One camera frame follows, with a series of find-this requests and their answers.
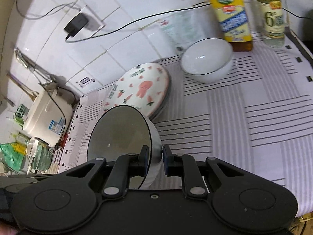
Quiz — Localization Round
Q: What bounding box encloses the white bowl dark rim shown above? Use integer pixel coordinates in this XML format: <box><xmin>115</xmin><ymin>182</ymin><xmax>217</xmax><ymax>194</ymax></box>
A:
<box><xmin>87</xmin><ymin>105</ymin><xmax>162</xmax><ymax>189</ymax></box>

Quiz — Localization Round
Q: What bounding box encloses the blue fried egg plate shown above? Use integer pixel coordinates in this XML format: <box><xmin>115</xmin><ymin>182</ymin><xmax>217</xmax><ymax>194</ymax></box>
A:
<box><xmin>148</xmin><ymin>77</ymin><xmax>172</xmax><ymax>121</ymax></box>

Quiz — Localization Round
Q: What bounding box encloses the person's left hand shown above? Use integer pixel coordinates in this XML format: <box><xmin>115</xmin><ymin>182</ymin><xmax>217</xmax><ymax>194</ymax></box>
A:
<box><xmin>0</xmin><ymin>224</ymin><xmax>18</xmax><ymax>235</ymax></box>

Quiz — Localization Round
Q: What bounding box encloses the green patterned bowl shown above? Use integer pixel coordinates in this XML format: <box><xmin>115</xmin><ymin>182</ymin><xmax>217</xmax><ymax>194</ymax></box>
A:
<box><xmin>31</xmin><ymin>145</ymin><xmax>54</xmax><ymax>171</ymax></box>

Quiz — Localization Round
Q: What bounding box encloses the green plastic bag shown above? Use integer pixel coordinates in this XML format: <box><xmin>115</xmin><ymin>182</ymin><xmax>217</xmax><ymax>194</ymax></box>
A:
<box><xmin>1</xmin><ymin>143</ymin><xmax>24</xmax><ymax>171</ymax></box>

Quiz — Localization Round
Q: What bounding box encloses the cream rice cooker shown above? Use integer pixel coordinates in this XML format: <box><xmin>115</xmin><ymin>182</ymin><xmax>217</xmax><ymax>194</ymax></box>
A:
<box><xmin>23</xmin><ymin>89</ymin><xmax>73</xmax><ymax>146</ymax></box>

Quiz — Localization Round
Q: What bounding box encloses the pink bear pattern plate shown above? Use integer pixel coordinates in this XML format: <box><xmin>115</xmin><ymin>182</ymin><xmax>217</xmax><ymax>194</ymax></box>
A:
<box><xmin>104</xmin><ymin>63</ymin><xmax>170</xmax><ymax>118</ymax></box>

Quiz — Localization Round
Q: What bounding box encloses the striped grey table mat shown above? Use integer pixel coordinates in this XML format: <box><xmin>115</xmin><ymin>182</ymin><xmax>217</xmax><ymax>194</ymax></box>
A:
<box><xmin>59</xmin><ymin>34</ymin><xmax>312</xmax><ymax>215</ymax></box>

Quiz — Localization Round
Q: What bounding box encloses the white ribbed bowl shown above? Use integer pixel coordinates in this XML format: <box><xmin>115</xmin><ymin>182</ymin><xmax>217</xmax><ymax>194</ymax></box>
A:
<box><xmin>180</xmin><ymin>38</ymin><xmax>234</xmax><ymax>83</ymax></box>

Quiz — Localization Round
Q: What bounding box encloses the white plastic salt bag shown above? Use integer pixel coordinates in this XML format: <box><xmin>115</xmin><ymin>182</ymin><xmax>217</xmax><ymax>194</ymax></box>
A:
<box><xmin>157</xmin><ymin>9</ymin><xmax>215</xmax><ymax>55</ymax></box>

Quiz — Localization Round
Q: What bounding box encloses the black power adapter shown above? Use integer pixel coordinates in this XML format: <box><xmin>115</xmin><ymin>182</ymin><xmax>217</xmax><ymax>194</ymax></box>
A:
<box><xmin>64</xmin><ymin>13</ymin><xmax>89</xmax><ymax>40</ymax></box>

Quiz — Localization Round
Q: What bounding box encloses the yellow label cooking wine bottle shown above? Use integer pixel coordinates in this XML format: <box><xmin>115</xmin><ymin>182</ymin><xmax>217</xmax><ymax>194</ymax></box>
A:
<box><xmin>210</xmin><ymin>0</ymin><xmax>253</xmax><ymax>52</ymax></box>

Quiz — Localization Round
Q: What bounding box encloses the clear vinegar bottle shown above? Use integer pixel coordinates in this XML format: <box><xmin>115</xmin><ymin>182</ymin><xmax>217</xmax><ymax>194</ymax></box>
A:
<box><xmin>257</xmin><ymin>0</ymin><xmax>285</xmax><ymax>48</ymax></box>

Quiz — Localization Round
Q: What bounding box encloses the black power cable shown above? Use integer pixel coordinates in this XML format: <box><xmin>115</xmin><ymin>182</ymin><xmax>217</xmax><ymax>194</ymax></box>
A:
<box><xmin>15</xmin><ymin>0</ymin><xmax>313</xmax><ymax>44</ymax></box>

